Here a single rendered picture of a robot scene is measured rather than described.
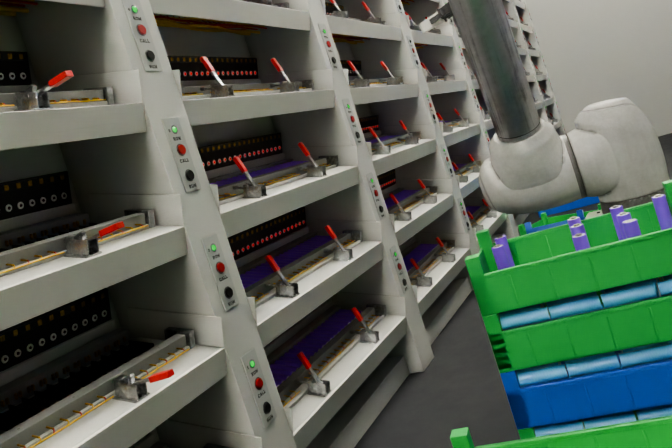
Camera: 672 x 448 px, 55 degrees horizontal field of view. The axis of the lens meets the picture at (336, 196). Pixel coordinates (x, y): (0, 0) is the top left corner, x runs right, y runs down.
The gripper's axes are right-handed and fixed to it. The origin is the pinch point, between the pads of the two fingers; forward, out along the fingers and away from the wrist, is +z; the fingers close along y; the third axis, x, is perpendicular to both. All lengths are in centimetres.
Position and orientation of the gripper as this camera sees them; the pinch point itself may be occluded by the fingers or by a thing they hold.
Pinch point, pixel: (431, 22)
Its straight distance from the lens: 197.7
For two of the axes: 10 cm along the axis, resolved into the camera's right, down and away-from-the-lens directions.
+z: -7.7, 4.5, 4.5
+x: -4.8, -8.8, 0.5
